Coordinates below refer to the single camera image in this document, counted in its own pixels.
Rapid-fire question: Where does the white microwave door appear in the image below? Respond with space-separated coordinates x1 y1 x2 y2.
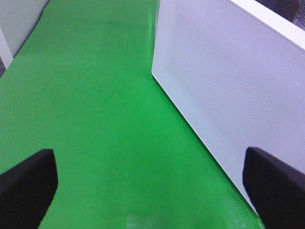
152 0 305 198

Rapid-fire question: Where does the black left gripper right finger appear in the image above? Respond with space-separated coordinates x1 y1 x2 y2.
243 147 305 229

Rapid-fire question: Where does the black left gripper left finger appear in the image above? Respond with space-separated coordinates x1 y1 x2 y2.
0 149 58 229

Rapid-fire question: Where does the white microwave oven body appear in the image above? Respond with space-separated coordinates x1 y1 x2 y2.
256 0 305 30

